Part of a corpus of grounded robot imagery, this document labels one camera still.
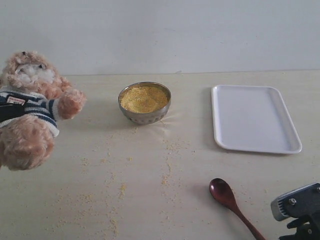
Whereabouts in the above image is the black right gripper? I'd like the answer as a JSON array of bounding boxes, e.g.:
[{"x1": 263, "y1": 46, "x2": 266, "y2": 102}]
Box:
[{"x1": 279, "y1": 212, "x2": 320, "y2": 240}]

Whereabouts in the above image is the beige teddy bear striped sweater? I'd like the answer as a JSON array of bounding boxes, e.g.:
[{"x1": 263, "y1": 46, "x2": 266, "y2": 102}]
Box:
[{"x1": 0, "y1": 51, "x2": 86, "y2": 171}]

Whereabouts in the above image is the dark red wooden spoon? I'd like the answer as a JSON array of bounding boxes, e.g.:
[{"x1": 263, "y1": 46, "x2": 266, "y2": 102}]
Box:
[{"x1": 209, "y1": 178, "x2": 266, "y2": 240}]

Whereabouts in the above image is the white rectangular plastic tray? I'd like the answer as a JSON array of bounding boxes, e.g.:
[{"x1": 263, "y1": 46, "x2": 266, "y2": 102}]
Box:
[{"x1": 211, "y1": 84, "x2": 302, "y2": 155}]

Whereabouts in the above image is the steel bowl of yellow grain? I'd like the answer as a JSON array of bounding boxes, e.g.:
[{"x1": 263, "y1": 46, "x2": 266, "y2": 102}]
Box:
[{"x1": 117, "y1": 81, "x2": 172, "y2": 125}]

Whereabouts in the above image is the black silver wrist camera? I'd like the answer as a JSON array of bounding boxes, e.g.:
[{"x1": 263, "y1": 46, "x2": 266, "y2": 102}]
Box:
[{"x1": 270, "y1": 182, "x2": 320, "y2": 222}]

